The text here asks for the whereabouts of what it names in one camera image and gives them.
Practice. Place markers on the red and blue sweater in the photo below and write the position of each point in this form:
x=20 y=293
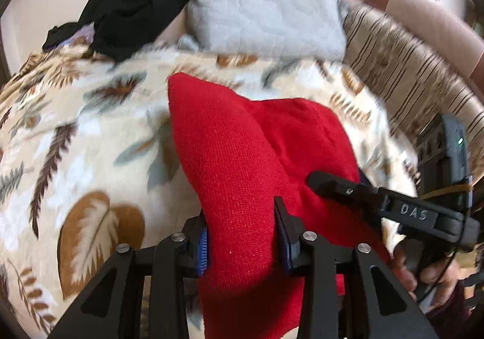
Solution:
x=245 y=157

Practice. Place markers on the purple cloth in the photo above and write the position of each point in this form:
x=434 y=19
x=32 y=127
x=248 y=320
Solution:
x=81 y=35

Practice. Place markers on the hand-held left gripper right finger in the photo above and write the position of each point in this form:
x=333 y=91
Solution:
x=283 y=244

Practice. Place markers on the grey quilted pillow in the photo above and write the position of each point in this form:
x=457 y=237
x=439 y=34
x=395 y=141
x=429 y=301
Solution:
x=264 y=10

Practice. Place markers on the black clothes pile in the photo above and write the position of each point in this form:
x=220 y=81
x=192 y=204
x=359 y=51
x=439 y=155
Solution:
x=128 y=6

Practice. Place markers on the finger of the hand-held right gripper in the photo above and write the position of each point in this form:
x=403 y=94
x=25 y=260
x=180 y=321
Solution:
x=340 y=185

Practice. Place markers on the person's right forearm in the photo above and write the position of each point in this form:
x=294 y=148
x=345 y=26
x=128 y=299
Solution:
x=453 y=312

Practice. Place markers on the leaf print blanket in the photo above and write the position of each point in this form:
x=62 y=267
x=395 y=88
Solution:
x=94 y=142

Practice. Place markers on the person's right hand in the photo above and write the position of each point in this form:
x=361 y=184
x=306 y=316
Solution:
x=435 y=274

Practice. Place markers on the striped floral sofa cushion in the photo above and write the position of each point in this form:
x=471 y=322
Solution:
x=408 y=74

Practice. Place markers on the brown and beige backrest cover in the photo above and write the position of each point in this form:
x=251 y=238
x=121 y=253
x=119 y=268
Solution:
x=416 y=10

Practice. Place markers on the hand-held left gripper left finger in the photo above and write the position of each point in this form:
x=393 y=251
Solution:
x=202 y=252

